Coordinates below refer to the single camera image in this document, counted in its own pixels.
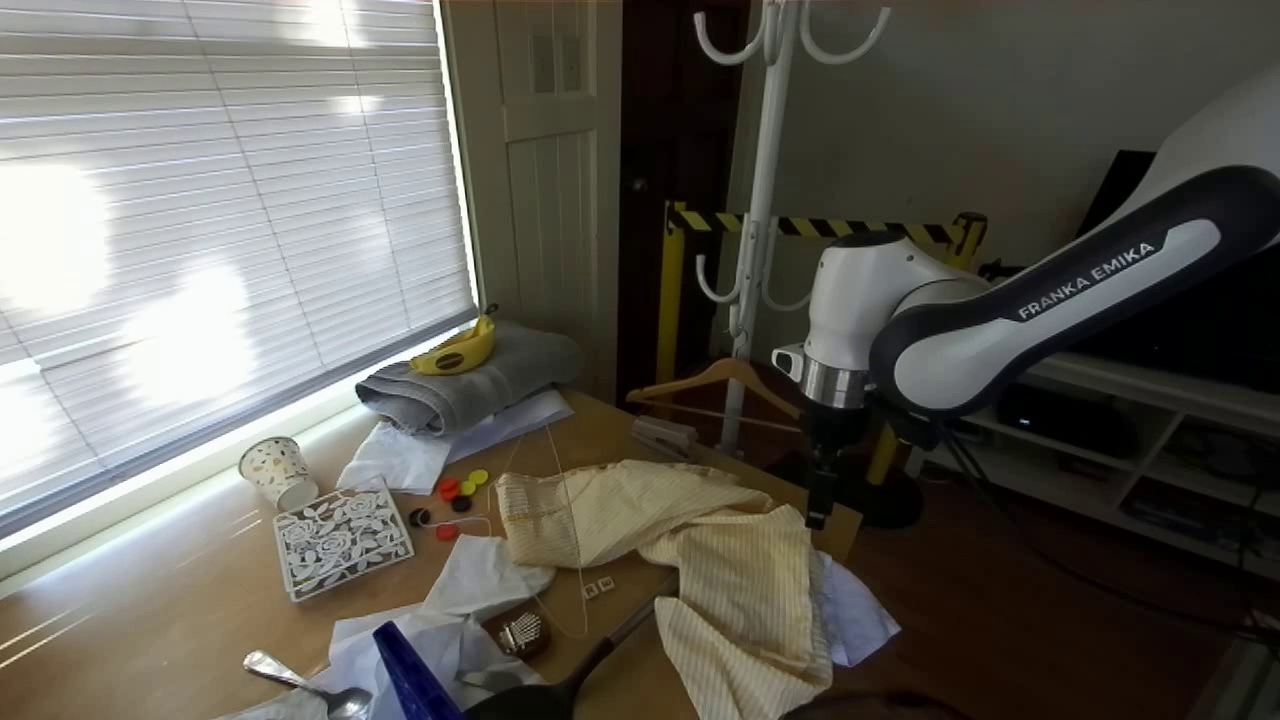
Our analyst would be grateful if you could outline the white patterned cloth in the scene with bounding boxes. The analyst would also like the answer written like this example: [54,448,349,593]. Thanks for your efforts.
[811,553,903,670]

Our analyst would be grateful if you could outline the yellow black striped barrier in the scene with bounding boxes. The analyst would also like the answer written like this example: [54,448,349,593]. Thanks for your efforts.
[654,196,993,532]

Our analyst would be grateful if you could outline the yellow towel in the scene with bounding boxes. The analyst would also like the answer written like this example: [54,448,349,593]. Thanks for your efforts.
[493,457,838,720]

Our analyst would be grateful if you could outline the wooden clothes hanger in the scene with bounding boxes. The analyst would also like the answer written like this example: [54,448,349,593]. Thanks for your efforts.
[623,355,809,430]

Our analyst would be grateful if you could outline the small grey flat object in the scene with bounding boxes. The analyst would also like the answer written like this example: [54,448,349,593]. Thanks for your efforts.
[634,410,713,462]

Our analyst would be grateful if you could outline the black television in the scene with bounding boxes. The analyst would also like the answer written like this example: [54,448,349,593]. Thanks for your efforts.
[1071,142,1280,401]

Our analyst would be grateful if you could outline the metal spoon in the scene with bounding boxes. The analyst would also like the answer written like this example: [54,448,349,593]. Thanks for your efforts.
[241,647,376,720]

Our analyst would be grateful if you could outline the white folded cloth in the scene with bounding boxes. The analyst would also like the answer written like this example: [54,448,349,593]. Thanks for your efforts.
[333,415,456,498]

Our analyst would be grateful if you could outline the blue grid game board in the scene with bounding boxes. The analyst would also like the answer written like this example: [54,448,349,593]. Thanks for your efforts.
[370,615,463,720]

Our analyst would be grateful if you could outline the white patterned paper cup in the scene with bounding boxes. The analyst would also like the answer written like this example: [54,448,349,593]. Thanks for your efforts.
[235,430,324,516]

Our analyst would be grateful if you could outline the yellow banana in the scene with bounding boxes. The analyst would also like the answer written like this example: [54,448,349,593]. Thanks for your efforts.
[410,311,504,378]

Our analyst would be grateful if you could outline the pale blue sheet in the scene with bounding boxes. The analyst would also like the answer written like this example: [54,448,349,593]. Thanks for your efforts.
[443,388,575,467]

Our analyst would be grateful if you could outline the brown silver wrapped snack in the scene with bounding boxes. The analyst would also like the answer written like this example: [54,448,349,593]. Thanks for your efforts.
[483,604,553,663]

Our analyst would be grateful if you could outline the white patterned square box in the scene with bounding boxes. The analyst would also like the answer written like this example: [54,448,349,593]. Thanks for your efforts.
[268,478,420,607]

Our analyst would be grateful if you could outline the grey folded towel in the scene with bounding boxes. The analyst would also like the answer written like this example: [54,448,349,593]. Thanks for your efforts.
[354,316,588,438]

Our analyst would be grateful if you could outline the black media box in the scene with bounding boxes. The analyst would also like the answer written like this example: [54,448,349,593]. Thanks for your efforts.
[997,378,1154,462]

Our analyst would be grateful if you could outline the clear plastic bag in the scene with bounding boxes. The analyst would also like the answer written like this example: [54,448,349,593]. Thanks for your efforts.
[215,604,553,720]

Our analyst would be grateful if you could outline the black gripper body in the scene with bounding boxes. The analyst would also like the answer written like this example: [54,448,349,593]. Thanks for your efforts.
[796,401,876,497]

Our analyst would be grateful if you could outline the white television stand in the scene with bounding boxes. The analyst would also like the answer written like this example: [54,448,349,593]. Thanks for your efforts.
[932,350,1280,585]

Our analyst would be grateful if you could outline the white panelled door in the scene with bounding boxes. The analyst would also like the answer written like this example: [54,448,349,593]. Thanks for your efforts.
[443,0,629,395]

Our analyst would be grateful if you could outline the white window blinds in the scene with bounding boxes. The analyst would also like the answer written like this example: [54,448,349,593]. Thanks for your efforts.
[0,0,480,532]

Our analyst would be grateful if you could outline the white coat rack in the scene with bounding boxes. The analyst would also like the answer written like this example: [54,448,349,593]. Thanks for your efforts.
[688,0,898,451]

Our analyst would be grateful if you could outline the white napkin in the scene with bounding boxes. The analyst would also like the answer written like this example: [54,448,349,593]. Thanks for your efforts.
[420,532,555,624]

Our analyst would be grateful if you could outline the dark brown wooden door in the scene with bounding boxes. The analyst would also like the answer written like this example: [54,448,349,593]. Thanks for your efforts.
[617,0,753,395]

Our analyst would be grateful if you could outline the black frying pan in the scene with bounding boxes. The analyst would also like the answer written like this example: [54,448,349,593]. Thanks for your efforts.
[456,597,665,720]

